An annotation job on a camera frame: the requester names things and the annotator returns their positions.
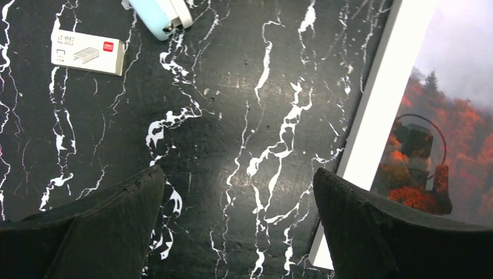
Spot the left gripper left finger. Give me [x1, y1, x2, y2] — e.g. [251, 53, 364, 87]
[1, 166, 165, 278]

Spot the light blue stapler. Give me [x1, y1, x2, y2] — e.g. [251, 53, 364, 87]
[128, 0, 194, 41]

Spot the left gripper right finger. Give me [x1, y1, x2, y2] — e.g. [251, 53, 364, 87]
[313, 168, 492, 278]

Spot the white picture frame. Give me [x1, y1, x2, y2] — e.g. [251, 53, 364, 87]
[308, 0, 493, 271]

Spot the white staple box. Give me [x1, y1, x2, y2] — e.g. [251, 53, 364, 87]
[51, 30, 126, 76]

